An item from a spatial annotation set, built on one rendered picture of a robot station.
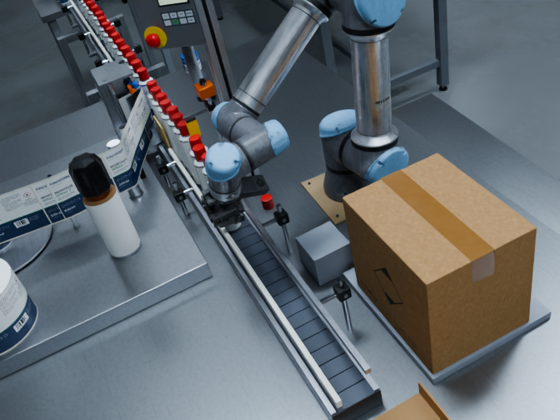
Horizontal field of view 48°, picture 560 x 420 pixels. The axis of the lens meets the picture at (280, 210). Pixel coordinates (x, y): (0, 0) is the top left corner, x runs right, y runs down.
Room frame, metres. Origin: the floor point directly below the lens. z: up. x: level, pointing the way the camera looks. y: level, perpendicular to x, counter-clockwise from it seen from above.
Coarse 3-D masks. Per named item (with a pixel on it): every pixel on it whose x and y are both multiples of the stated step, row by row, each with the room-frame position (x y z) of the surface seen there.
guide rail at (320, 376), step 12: (180, 168) 1.58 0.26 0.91; (192, 180) 1.50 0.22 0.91; (228, 240) 1.20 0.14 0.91; (240, 252) 1.15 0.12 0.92; (252, 276) 1.06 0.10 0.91; (264, 288) 1.01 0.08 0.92; (276, 312) 0.93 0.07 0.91; (288, 324) 0.89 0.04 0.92; (300, 348) 0.82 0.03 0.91; (312, 360) 0.78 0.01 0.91; (324, 384) 0.72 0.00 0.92; (336, 396) 0.69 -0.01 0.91
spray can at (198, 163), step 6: (198, 144) 1.41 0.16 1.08; (192, 150) 1.39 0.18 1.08; (198, 150) 1.38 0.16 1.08; (204, 150) 1.39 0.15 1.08; (198, 156) 1.38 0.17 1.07; (198, 162) 1.38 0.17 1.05; (198, 168) 1.38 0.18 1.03; (198, 174) 1.38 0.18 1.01; (204, 180) 1.37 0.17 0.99; (204, 186) 1.38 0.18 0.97
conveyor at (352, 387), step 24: (240, 240) 1.23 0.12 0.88; (240, 264) 1.18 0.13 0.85; (264, 264) 1.12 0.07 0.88; (288, 288) 1.02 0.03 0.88; (288, 312) 0.95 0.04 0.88; (312, 312) 0.93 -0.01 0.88; (288, 336) 0.89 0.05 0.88; (312, 336) 0.87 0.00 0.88; (336, 360) 0.79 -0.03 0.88; (336, 384) 0.74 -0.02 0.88; (360, 384) 0.72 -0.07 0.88; (336, 408) 0.68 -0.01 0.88
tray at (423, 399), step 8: (424, 392) 0.68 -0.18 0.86; (408, 400) 0.69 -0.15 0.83; (416, 400) 0.69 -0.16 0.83; (424, 400) 0.68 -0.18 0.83; (432, 400) 0.66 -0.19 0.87; (392, 408) 0.68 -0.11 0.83; (400, 408) 0.68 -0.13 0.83; (408, 408) 0.67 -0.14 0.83; (416, 408) 0.67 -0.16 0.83; (424, 408) 0.66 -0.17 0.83; (432, 408) 0.66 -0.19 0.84; (440, 408) 0.64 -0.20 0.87; (384, 416) 0.67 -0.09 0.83; (392, 416) 0.67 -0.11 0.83; (400, 416) 0.66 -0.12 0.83; (408, 416) 0.66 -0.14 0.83; (416, 416) 0.65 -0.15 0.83; (424, 416) 0.65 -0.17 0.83; (432, 416) 0.65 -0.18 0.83; (440, 416) 0.64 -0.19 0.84
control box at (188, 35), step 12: (132, 0) 1.58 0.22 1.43; (144, 0) 1.57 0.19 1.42; (156, 0) 1.56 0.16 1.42; (192, 0) 1.54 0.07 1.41; (144, 12) 1.58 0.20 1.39; (156, 12) 1.57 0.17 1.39; (144, 24) 1.58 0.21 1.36; (156, 24) 1.57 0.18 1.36; (192, 24) 1.54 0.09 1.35; (144, 36) 1.58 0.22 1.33; (168, 36) 1.56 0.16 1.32; (180, 36) 1.55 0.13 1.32; (192, 36) 1.54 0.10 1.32; (156, 48) 1.58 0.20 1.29; (168, 48) 1.58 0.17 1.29
